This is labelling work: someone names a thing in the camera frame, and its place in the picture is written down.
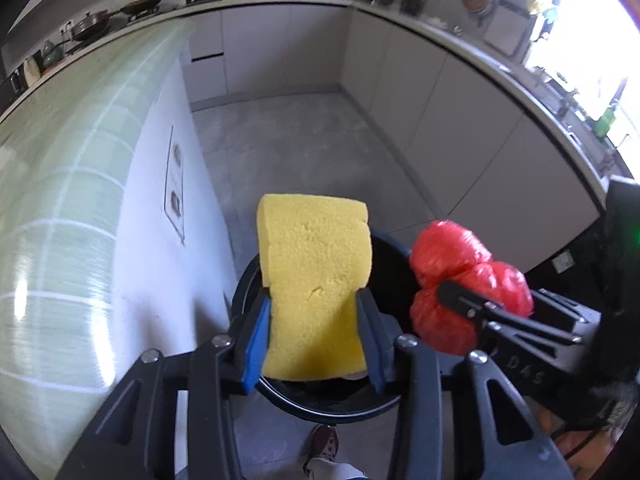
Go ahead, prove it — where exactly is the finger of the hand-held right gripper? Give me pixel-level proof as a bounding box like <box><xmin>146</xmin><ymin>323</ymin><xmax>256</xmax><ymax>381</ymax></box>
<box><xmin>534</xmin><ymin>288</ymin><xmax>602</xmax><ymax>332</ymax></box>
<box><xmin>436</xmin><ymin>279</ymin><xmax>584</xmax><ymax>347</ymax></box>

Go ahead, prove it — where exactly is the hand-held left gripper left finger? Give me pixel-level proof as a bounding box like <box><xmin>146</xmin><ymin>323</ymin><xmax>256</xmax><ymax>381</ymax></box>
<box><xmin>55</xmin><ymin>290</ymin><xmax>273</xmax><ymax>480</ymax></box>

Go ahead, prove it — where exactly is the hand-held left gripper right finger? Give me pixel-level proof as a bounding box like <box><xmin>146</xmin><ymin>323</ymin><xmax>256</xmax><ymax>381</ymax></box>
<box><xmin>352</xmin><ymin>287</ymin><xmax>573</xmax><ymax>480</ymax></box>

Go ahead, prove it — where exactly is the red plastic bag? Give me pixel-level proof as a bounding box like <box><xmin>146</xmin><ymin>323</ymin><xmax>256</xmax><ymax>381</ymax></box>
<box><xmin>409</xmin><ymin>219</ymin><xmax>535</xmax><ymax>356</ymax></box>

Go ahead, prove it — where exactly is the black trash bin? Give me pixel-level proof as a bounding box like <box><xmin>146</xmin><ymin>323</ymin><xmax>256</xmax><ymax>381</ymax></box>
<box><xmin>227</xmin><ymin>227</ymin><xmax>441</xmax><ymax>428</ymax></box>

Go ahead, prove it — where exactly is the yellow sponge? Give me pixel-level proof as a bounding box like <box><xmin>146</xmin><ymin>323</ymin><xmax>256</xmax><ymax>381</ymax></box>
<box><xmin>256</xmin><ymin>192</ymin><xmax>374</xmax><ymax>381</ymax></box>

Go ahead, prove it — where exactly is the person's shoe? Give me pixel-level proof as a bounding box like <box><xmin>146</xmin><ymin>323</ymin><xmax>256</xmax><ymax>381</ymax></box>
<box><xmin>307</xmin><ymin>425</ymin><xmax>341</xmax><ymax>462</ymax></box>

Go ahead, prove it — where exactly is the white table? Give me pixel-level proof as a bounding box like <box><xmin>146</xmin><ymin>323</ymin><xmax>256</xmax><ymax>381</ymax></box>
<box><xmin>45</xmin><ymin>57</ymin><xmax>241</xmax><ymax>480</ymax></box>

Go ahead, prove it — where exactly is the person's leg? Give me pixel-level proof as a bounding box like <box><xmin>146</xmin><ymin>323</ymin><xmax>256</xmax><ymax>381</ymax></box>
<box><xmin>302</xmin><ymin>455</ymin><xmax>369</xmax><ymax>480</ymax></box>

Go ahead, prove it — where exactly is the green bottle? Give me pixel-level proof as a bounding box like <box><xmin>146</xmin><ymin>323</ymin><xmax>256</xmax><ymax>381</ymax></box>
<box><xmin>595</xmin><ymin>105</ymin><xmax>619</xmax><ymax>139</ymax></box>

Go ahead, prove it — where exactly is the green checked tablecloth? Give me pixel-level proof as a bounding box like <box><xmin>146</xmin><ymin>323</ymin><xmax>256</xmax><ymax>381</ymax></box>
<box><xmin>0</xmin><ymin>20</ymin><xmax>194</xmax><ymax>480</ymax></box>

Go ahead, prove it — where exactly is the white cutting board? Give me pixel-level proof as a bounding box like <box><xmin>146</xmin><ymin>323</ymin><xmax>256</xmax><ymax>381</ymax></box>
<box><xmin>482</xmin><ymin>0</ymin><xmax>531</xmax><ymax>56</ymax></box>

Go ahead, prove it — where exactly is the gas stove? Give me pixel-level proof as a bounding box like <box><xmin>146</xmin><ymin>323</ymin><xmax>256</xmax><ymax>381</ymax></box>
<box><xmin>125</xmin><ymin>0</ymin><xmax>224</xmax><ymax>24</ymax></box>

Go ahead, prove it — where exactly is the white kettle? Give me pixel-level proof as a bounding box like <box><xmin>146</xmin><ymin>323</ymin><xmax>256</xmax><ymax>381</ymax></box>
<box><xmin>22</xmin><ymin>55</ymin><xmax>44</xmax><ymax>86</ymax></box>

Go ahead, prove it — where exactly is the green teapot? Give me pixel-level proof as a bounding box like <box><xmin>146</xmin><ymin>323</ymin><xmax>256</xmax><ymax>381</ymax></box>
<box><xmin>40</xmin><ymin>40</ymin><xmax>64</xmax><ymax>69</ymax></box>

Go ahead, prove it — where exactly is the black countertop appliance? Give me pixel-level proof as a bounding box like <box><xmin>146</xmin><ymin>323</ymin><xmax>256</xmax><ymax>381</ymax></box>
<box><xmin>0</xmin><ymin>67</ymin><xmax>26</xmax><ymax>106</ymax></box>

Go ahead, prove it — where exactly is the black wok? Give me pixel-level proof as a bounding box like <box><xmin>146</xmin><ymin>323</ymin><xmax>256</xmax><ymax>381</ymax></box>
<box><xmin>120</xmin><ymin>0</ymin><xmax>166</xmax><ymax>16</ymax></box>

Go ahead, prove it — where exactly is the dark pot with lid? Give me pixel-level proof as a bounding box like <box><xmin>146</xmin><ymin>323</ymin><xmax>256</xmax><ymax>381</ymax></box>
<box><xmin>67</xmin><ymin>10</ymin><xmax>114</xmax><ymax>41</ymax></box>

